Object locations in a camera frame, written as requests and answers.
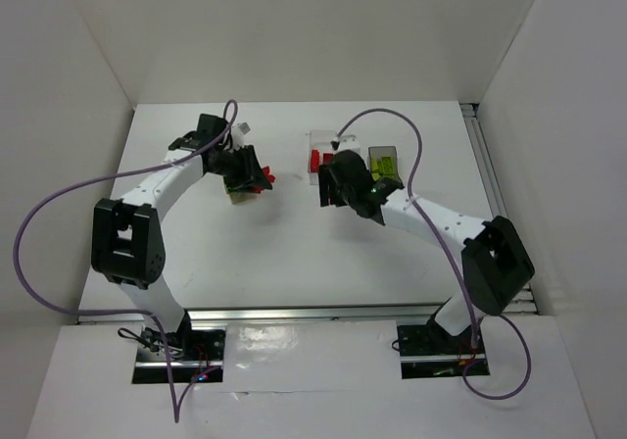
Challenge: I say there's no red curved lego half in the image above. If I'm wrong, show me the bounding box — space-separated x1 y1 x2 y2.
262 166 275 183

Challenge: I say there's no lime stepped lego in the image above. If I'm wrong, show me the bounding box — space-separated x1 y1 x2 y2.
370 156 398 179

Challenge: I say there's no red rectangular lego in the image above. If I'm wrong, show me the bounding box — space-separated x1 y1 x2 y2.
309 149 323 173

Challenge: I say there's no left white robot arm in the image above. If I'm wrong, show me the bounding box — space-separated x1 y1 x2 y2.
91 114 273 351

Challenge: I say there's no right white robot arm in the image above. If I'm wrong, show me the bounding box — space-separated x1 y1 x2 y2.
318 150 535 341

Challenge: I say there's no grey translucent container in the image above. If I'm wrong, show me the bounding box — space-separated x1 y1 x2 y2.
368 146 402 183

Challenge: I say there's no clear plastic container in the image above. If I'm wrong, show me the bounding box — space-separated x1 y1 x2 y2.
308 129 361 186

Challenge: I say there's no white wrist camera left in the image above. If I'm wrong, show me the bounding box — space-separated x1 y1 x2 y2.
231 122 251 142

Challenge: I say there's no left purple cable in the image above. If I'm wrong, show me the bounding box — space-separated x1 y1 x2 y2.
13 99 240 423

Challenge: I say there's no aluminium rail front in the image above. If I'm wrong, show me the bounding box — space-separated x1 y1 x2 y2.
75 301 540 325

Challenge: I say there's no aluminium rail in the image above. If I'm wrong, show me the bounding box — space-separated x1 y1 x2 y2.
459 103 538 315
75 301 540 325

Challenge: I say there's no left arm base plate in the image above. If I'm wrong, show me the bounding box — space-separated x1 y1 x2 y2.
119 327 226 385

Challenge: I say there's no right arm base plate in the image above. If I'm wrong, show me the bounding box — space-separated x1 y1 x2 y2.
391 322 490 379

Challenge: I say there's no aluminium rail right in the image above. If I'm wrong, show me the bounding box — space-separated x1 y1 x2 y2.
459 103 538 315

